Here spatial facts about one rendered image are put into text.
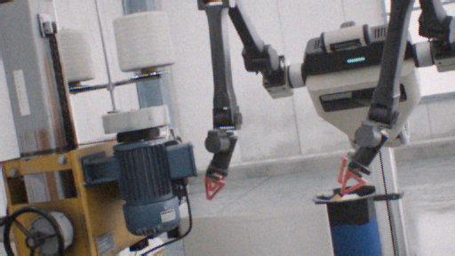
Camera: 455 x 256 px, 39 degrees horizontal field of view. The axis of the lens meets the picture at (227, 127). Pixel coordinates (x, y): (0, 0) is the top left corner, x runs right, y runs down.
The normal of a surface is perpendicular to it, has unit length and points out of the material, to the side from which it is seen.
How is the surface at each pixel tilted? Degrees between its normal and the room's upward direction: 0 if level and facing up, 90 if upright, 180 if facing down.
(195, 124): 90
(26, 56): 90
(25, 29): 90
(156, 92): 90
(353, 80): 40
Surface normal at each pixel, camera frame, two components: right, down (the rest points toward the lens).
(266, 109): -0.33, 0.11
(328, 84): -0.36, -0.69
